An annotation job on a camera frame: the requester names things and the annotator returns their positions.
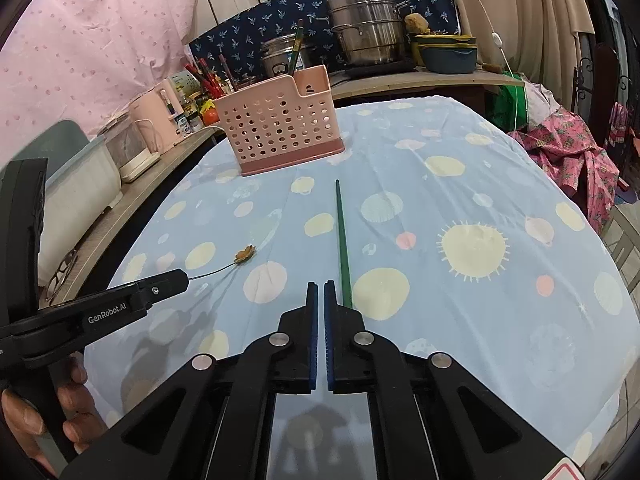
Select steel rice cooker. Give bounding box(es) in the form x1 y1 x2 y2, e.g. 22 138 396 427
260 34 318 81

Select steel steamer pot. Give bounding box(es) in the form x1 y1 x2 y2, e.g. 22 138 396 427
327 0 416 67

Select white cable with switch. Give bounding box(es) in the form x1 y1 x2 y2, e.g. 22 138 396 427
457 0 520 117

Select navy floral cloth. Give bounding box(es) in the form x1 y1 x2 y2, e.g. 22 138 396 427
189 0 461 81

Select green plastic bag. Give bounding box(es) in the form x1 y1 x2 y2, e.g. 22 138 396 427
492 82 531 133

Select gold flower spoon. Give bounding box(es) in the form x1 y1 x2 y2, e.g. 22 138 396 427
186 245 257 283

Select white appliance with clear window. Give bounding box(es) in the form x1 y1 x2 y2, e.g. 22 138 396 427
97 112 162 183

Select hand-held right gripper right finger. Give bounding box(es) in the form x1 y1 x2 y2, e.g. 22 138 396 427
323 280 572 480

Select wooden stool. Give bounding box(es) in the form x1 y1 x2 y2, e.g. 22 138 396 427
602 205 640 281

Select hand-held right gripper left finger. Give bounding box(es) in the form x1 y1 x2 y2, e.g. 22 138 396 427
60 281 320 480

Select pink dotted cloth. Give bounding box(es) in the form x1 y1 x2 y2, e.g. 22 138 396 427
0 0 201 171

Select pink perforated utensil holder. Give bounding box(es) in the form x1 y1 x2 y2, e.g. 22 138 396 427
213 65 347 177

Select white plastic storage box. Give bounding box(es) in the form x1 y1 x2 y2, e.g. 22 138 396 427
37 120 123 281

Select pink tall appliance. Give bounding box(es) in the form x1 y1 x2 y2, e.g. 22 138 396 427
150 79 183 151

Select blue casserole dish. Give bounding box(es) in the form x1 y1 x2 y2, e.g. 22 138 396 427
417 44 478 75

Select blue dish with yellow rim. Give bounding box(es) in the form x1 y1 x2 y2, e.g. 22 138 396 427
414 34 477 50

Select pink pineapple print cloth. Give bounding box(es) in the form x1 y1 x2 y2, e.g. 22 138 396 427
507 105 621 236

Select black induction cooker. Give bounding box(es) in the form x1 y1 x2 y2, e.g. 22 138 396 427
330 57 418 79

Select blue planet print tablecloth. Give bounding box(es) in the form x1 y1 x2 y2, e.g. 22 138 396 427
82 96 632 480

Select pink electric kettle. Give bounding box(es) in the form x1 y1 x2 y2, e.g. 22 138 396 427
129 91 162 155

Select green chopstick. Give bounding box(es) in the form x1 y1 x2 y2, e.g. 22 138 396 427
334 179 355 309
289 19 306 78

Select person's left hand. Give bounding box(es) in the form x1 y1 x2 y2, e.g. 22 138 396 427
0 355 109 477

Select hanging clothes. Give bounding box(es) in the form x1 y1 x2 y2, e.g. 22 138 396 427
575 0 640 126

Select wooden counter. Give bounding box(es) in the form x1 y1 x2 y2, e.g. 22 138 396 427
330 67 526 102
47 125 226 311

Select beige curtain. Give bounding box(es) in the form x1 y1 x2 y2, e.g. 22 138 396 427
440 0 596 106

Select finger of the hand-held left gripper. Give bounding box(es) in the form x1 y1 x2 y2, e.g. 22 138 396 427
131 268 190 312

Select eyeglasses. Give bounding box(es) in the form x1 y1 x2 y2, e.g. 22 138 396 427
45 247 81 303

